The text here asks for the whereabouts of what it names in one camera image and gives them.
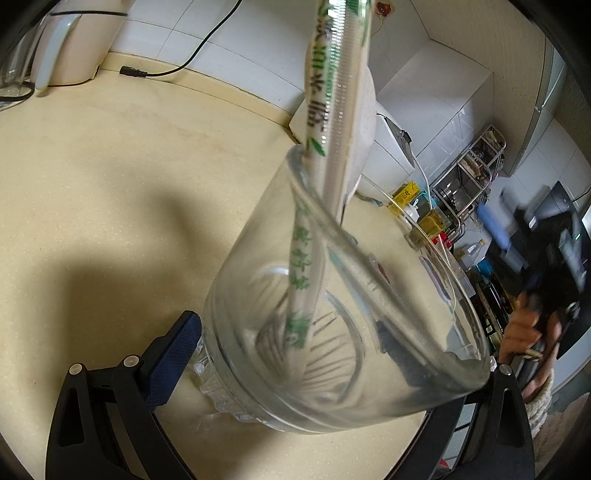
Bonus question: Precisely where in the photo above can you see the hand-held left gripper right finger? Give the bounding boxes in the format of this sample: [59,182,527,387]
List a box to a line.
[376,323,537,480]

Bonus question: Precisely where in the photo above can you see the black power cable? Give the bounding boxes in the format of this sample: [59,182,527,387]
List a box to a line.
[119,0,243,78]

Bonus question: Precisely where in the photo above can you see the person's right hand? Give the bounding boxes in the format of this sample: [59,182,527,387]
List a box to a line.
[501,294,563,366]

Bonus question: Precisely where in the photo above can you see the clear glass cup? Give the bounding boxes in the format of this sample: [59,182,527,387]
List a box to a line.
[201,145,490,435]

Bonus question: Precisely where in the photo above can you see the phone in purple case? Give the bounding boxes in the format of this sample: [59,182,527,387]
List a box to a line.
[422,258,465,303]

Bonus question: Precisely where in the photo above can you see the yellow carton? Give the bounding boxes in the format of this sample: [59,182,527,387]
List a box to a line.
[392,182,423,208]

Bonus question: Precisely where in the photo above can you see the metal kitchen rack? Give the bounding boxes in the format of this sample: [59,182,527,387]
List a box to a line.
[434,124,509,232]

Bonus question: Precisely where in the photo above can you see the white rice cooker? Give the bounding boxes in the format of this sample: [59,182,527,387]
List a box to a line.
[290,92,416,195]

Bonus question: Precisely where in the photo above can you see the cream electric kettle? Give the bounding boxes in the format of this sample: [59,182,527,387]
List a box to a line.
[30,0,134,90]

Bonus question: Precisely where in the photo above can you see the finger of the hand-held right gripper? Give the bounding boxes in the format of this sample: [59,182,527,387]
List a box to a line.
[477,202,512,253]
[500,186,533,228]

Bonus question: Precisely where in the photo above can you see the cooking oil bottle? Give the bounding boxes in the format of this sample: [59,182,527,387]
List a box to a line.
[455,239,488,269]

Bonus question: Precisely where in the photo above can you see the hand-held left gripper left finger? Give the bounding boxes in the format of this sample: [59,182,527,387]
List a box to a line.
[45,311,204,480]

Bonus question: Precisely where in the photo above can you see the chopsticks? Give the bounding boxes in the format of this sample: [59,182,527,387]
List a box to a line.
[284,0,372,352]

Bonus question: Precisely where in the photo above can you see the glass jar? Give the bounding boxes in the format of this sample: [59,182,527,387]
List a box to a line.
[0,23,35,100]

